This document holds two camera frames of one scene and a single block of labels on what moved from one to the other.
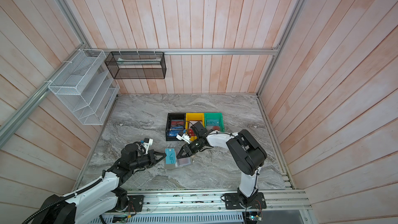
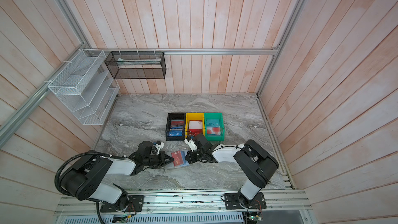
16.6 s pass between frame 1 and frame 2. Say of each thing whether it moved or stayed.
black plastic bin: stayed
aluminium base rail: stayed
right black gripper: moved
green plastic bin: stayed
